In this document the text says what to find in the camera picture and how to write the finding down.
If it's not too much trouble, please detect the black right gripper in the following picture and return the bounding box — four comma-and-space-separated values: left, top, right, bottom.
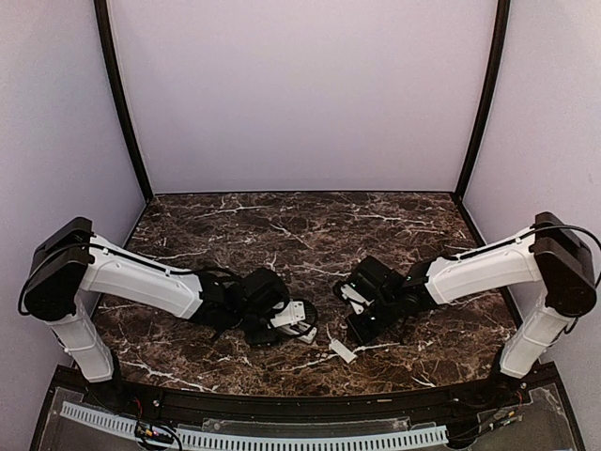
344, 294, 401, 347

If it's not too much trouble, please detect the white battery cover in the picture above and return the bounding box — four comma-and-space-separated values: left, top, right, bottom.
329, 339, 357, 364

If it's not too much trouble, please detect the white remote control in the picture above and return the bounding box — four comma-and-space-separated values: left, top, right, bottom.
278, 326, 317, 344

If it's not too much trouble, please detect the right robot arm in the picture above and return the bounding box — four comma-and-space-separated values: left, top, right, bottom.
333, 211, 600, 408

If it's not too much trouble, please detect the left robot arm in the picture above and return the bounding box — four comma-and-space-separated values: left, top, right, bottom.
17, 217, 317, 410

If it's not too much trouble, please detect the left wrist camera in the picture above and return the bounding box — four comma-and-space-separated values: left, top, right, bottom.
268, 300, 318, 334

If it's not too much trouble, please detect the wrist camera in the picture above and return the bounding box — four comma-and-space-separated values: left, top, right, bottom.
268, 300, 318, 334
332, 282, 373, 315

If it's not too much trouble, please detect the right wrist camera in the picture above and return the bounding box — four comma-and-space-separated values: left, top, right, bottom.
332, 282, 373, 315

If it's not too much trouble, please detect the white slotted cable duct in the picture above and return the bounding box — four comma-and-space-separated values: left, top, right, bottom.
60, 401, 448, 450

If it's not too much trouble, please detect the black front rail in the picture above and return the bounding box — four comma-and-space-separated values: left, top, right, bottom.
51, 364, 564, 433

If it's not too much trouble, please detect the black right corner post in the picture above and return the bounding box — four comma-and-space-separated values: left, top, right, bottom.
454, 0, 511, 204

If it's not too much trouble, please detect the black corner post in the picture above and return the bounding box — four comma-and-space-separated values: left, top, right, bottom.
454, 0, 511, 204
93, 0, 154, 203

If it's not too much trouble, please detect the black left corner post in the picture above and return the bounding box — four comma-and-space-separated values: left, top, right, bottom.
93, 0, 154, 203

